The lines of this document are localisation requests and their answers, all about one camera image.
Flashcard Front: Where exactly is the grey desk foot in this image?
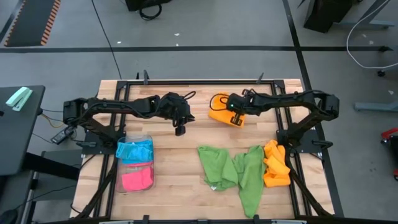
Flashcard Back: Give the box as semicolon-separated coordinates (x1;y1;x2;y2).
354;101;398;113

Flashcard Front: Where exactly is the black cabinet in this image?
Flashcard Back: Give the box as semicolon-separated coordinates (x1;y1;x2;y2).
303;0;363;34

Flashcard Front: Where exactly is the mint green stapler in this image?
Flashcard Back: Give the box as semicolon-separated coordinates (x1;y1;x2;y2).
5;86;34;112

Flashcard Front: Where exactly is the black box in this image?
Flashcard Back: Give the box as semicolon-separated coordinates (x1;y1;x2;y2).
125;0;172;12

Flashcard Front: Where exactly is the orange microfiber towel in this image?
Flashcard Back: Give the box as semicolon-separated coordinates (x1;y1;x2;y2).
207;91;247;129
263;139;292;188

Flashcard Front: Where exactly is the white floor cable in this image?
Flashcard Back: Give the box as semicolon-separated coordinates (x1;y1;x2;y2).
346;0;398;70

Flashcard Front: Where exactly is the green microfiber towel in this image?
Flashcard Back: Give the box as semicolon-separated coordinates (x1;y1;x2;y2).
233;145;267;218
197;145;239;192

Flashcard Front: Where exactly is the black table crossbeam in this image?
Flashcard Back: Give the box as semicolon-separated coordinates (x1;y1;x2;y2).
23;151;81;181

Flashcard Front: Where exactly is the black orange-edged floor mat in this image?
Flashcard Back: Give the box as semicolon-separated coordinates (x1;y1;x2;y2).
2;0;62;48

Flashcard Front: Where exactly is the red cart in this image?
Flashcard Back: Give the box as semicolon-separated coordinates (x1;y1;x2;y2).
381;127;398;182

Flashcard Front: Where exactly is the clear plastic bin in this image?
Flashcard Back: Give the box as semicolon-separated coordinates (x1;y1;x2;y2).
115;134;156;194

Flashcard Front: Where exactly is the black coiled cable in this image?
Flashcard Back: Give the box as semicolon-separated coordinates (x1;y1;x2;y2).
138;2;163;21

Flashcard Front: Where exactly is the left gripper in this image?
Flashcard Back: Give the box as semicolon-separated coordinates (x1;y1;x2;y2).
160;91;196;125

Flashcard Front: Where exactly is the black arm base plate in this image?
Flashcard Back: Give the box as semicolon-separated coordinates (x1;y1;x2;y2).
276;129;334;154
81;130;127;156

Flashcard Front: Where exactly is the yellow cable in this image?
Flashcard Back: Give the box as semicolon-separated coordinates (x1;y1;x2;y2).
40;112;66;129

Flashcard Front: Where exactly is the grey desk frame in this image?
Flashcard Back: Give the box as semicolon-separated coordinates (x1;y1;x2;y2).
338;0;396;29

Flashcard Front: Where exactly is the blue microfiber towel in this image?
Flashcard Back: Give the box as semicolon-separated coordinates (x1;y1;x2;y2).
116;141;155;165
115;139;137;150

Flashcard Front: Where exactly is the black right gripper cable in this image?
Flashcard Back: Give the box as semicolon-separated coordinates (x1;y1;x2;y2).
210;88;259;110

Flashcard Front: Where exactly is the black power adapter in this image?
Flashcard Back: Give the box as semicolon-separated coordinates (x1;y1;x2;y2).
50;126;75;146

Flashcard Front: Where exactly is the thin black floor cable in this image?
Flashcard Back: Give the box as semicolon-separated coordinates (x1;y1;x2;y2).
91;0;123;80

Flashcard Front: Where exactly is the black side table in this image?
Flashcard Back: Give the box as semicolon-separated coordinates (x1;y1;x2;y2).
0;85;46;177

